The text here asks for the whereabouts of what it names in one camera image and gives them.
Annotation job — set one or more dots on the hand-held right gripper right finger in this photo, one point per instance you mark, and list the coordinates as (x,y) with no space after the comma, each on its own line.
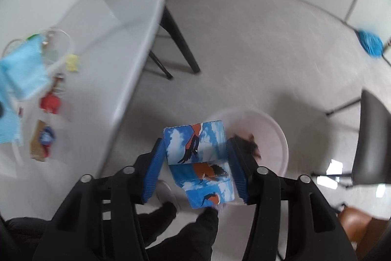
(241,172)

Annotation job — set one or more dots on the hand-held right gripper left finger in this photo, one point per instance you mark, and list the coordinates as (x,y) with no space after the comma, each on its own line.
(152,175)

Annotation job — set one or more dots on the blue printed carton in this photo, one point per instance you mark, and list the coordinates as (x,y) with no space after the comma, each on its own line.
(195,163)

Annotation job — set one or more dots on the pink plastic basin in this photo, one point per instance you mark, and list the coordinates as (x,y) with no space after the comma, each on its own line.
(275,138)

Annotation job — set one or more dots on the red foil wrapper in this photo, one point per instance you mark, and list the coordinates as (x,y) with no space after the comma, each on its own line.
(50,103)

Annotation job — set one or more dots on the shiny brown wrapper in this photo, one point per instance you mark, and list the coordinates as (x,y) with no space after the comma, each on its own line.
(58,83)

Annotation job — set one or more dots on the yellow paper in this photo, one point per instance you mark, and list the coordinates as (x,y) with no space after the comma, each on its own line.
(72,63)

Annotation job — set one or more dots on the blue face mask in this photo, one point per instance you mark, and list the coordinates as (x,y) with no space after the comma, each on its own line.
(24,68)
(9,129)

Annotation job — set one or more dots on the person's left leg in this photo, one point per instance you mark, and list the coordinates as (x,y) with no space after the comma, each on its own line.
(158,218)

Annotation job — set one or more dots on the person's leg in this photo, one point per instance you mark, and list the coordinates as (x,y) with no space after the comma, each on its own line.
(158,218)
(189,236)

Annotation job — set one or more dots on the person's right leg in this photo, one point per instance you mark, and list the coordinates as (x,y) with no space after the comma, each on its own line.
(189,236)

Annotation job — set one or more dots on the brown leather seat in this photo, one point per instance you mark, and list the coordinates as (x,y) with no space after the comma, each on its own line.
(360,230)

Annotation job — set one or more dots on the dark grey chair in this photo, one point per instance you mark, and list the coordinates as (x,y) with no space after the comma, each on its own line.
(372,138)

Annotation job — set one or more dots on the black table legs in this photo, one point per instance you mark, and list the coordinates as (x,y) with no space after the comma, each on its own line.
(180,40)

